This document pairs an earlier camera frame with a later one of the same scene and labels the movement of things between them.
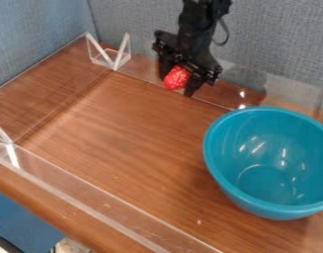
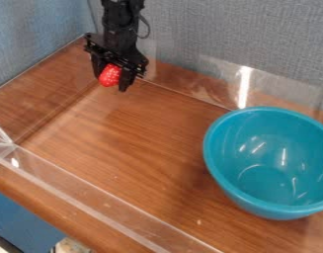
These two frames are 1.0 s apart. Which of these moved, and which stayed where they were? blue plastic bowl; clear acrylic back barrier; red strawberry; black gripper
Moved: black gripper; red strawberry
Stayed: clear acrylic back barrier; blue plastic bowl
